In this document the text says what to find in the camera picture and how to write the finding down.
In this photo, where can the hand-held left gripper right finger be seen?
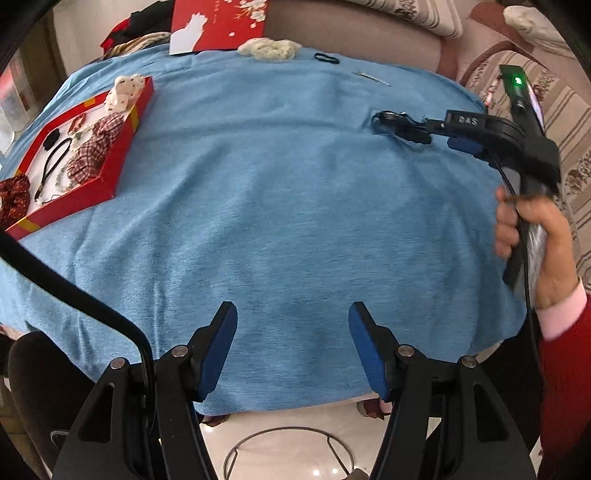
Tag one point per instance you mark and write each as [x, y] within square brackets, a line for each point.
[369, 350]

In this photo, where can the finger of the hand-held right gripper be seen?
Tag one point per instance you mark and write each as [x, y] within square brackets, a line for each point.
[461, 121]
[466, 146]

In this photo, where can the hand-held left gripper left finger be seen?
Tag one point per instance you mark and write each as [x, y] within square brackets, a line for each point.
[217, 350]

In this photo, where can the navy striped buckle band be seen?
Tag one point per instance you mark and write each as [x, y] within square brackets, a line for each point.
[406, 129]

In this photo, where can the red gift box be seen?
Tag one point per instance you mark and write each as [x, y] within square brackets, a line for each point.
[122, 152]

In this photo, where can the red plaid scrunchie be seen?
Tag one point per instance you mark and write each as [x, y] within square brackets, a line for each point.
[90, 157]

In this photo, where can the black fabric hair flower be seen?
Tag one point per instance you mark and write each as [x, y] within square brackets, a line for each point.
[51, 138]

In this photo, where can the white dotted scrunchie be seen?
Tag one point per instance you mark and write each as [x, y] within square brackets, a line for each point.
[122, 92]

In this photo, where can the person's right forearm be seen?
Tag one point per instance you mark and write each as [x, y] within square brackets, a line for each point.
[568, 369]

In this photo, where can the person's right hand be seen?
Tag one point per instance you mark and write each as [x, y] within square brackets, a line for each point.
[561, 249]

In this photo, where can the square striped floral cushion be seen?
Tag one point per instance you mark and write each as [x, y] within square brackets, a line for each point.
[572, 152]

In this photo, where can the red patterned slipper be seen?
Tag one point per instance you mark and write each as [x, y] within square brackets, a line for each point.
[214, 419]
[369, 408]

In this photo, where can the metal hair clip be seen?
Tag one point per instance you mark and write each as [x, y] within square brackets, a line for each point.
[371, 77]

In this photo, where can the long striped floral cushion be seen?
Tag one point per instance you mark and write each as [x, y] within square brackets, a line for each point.
[415, 14]

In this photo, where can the white textured pillow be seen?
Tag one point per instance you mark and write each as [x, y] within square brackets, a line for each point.
[535, 25]

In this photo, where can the blue blanket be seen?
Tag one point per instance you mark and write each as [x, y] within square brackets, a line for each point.
[277, 207]

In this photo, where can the dark brown seat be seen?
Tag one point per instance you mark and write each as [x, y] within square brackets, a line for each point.
[46, 392]

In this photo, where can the cream scrunchie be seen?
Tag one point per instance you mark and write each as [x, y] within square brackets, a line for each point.
[268, 50]

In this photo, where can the dark red scrunchie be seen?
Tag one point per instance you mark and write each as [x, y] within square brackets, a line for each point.
[14, 198]

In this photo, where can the red floral box lid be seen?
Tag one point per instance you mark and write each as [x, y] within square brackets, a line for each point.
[217, 27]

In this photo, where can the small red scrunchie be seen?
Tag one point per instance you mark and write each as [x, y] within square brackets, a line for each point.
[77, 122]

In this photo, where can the brown striped cloth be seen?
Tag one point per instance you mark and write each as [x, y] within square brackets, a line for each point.
[138, 44]

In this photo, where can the black and red garment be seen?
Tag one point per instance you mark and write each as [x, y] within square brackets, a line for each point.
[138, 21]

